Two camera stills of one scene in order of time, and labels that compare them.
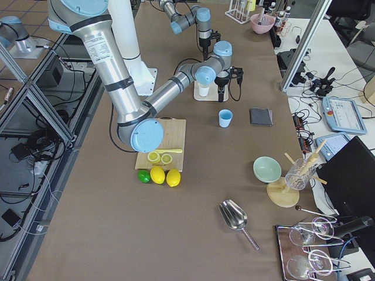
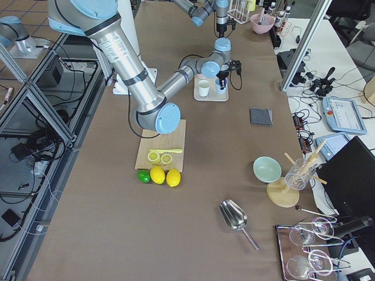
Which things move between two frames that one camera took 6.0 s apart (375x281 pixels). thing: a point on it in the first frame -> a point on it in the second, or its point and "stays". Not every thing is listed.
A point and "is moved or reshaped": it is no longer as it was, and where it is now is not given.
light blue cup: (225, 117) is moved or reshaped
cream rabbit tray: (212, 94) stays
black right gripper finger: (221, 92) -> (222, 82)
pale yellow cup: (203, 89) stays
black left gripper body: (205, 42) -> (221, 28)
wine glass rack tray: (297, 260) stays
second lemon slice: (166, 158) stays
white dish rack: (238, 12) stays
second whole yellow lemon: (173, 177) stays
